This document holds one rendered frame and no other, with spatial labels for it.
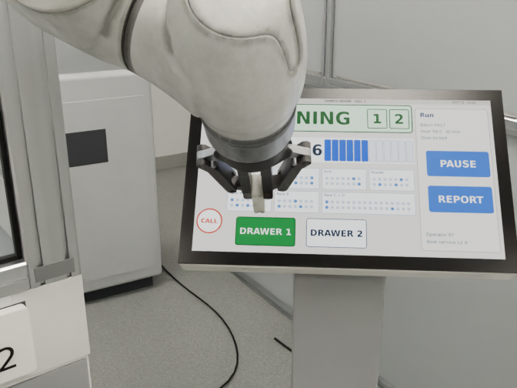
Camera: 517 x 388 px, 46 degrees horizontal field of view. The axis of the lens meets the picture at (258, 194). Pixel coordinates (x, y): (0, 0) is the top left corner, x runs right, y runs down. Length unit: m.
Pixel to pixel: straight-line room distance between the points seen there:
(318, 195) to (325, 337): 0.29
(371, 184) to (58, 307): 0.52
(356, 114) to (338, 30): 1.07
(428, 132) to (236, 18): 0.66
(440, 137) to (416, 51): 0.82
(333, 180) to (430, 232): 0.17
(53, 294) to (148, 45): 0.58
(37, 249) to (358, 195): 0.49
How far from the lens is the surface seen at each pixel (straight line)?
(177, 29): 0.44
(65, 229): 0.96
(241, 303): 2.74
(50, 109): 0.91
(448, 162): 1.02
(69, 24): 0.50
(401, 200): 0.99
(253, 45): 0.42
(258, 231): 0.96
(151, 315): 2.70
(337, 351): 1.15
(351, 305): 1.10
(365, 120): 1.03
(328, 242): 0.95
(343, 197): 0.98
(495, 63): 1.67
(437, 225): 0.98
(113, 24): 0.50
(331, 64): 2.12
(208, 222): 0.97
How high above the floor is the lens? 1.39
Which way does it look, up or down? 20 degrees down
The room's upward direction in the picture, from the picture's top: straight up
